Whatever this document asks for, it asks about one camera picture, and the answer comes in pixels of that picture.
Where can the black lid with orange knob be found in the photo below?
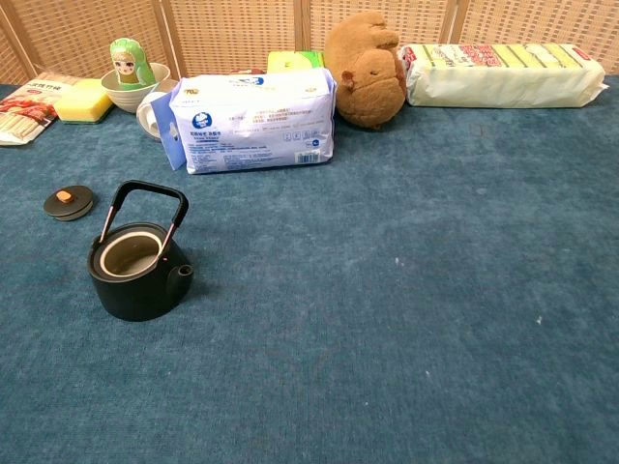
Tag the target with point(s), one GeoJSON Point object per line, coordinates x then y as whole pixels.
{"type": "Point", "coordinates": [72, 207]}

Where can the blue table cloth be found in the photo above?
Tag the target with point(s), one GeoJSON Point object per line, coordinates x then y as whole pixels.
{"type": "Point", "coordinates": [362, 290]}

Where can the blue white tissue pack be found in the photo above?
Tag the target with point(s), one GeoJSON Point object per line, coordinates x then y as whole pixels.
{"type": "Point", "coordinates": [251, 125]}

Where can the brown capybara plush toy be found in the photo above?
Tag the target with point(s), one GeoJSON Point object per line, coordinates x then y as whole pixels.
{"type": "Point", "coordinates": [370, 87]}

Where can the green yellow tissue box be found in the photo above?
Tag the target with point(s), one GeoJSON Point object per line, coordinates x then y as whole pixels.
{"type": "Point", "coordinates": [295, 60]}

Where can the woven rattan folding screen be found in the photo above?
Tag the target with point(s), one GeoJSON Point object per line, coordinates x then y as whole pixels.
{"type": "Point", "coordinates": [232, 29]}

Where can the white ceramic bowl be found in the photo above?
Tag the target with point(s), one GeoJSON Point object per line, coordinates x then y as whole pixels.
{"type": "Point", "coordinates": [130, 99]}

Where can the long pale yellow plastic package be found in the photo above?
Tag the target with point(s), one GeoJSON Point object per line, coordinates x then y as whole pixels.
{"type": "Point", "coordinates": [503, 82]}

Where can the green girl doll figure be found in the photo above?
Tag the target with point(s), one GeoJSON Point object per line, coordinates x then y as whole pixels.
{"type": "Point", "coordinates": [129, 65]}

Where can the yellow green sponge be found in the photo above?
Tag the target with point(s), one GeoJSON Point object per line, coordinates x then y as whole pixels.
{"type": "Point", "coordinates": [82, 106]}

